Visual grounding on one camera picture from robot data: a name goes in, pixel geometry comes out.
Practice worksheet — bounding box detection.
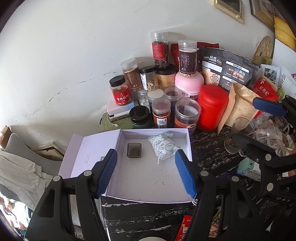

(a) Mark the white printed pastry packet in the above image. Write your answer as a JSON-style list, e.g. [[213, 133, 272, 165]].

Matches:
[[148, 131, 181, 164]]

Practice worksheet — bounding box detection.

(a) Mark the red snack packet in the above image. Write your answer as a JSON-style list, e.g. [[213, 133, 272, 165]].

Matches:
[[175, 215, 192, 241]]

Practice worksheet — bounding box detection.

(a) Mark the red goji packet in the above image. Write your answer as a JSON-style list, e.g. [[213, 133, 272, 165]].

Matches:
[[251, 76, 279, 101]]

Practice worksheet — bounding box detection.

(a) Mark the kraft paper pouch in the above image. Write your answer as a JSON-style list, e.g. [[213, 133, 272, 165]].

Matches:
[[217, 83, 259, 134]]

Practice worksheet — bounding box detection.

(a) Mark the clear plastic bag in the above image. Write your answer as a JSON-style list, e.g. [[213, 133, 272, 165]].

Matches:
[[251, 113, 295, 157]]

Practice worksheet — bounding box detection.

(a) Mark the blue white medicine box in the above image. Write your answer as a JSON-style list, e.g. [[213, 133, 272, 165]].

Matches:
[[236, 157, 261, 182]]

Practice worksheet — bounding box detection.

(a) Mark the glass mug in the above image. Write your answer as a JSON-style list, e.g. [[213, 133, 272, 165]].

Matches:
[[224, 118, 255, 157]]

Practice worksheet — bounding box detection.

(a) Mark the white open gift box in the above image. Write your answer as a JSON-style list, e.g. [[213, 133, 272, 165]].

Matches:
[[59, 128, 192, 203]]

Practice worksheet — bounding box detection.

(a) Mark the white paper shopping bag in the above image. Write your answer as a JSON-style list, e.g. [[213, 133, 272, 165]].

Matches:
[[272, 39, 295, 98]]

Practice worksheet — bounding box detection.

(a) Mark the red canister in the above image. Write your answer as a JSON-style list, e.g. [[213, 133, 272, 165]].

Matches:
[[197, 84, 228, 132]]

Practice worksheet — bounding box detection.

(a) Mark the woven straw trivet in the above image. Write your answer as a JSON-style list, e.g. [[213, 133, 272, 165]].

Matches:
[[252, 36, 273, 65]]

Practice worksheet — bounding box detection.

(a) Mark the white power bank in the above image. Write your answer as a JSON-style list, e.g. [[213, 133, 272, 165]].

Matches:
[[107, 100, 138, 122]]

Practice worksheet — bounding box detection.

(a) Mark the black coffee pouch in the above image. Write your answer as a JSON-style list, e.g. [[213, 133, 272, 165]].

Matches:
[[199, 46, 259, 92]]

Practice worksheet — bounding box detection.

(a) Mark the black lid dark jar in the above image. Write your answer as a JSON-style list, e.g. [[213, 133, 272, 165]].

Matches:
[[129, 105, 151, 129]]

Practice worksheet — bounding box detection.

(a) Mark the orange label clear jar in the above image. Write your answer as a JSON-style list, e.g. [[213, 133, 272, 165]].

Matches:
[[174, 98, 201, 135]]

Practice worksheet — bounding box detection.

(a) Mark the chenpi spice jar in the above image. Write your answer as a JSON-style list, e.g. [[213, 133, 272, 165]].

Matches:
[[152, 98, 171, 128]]

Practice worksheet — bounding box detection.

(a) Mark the yellow pot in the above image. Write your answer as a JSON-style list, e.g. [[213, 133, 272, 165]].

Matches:
[[274, 16, 295, 50]]

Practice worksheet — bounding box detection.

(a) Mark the red label sauce jar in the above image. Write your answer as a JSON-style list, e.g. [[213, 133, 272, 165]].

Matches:
[[109, 75, 132, 106]]

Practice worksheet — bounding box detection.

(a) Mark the pink jar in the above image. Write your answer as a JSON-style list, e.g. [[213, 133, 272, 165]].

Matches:
[[175, 72, 204, 100]]

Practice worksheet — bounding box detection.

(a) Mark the grey clothes pile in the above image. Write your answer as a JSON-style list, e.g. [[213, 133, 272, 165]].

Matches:
[[1, 133, 62, 210]]

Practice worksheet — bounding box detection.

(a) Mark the tall dark label jar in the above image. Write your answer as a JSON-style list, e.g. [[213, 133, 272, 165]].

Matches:
[[178, 40, 197, 77]]

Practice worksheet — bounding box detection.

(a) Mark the gold jar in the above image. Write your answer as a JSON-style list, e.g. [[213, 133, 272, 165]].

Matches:
[[157, 64, 176, 90]]

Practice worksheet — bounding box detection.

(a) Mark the brown powder jar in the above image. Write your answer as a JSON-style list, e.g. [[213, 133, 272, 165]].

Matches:
[[120, 58, 143, 92]]

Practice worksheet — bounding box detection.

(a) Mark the seed jar black lid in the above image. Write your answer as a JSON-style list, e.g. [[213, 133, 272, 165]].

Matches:
[[139, 66, 158, 91]]

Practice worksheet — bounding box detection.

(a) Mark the tall red label jar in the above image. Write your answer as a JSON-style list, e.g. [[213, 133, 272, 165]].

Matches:
[[151, 31, 170, 69]]

